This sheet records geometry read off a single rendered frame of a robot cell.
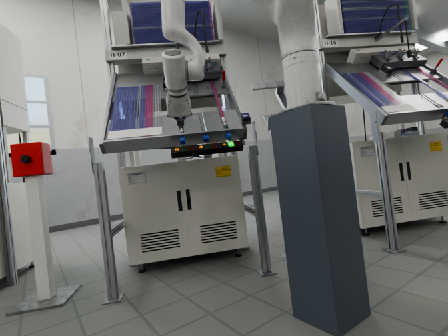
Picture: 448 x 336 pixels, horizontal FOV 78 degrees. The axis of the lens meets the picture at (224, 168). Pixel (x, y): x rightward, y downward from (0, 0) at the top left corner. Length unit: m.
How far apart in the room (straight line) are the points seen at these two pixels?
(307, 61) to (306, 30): 0.10
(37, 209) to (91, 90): 3.23
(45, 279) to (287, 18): 1.55
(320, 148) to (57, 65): 4.24
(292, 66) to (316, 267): 0.65
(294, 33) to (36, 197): 1.36
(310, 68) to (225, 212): 1.00
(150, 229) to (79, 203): 2.80
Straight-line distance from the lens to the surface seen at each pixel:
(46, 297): 1.72
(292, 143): 0.93
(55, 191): 4.38
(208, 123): 1.44
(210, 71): 1.80
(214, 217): 1.68
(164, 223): 1.68
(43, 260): 1.68
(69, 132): 4.49
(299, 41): 1.02
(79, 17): 5.11
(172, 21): 1.17
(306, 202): 0.92
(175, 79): 1.12
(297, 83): 0.98
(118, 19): 2.30
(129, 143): 1.37
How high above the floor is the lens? 0.53
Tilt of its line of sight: 1 degrees up
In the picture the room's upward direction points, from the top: 7 degrees counter-clockwise
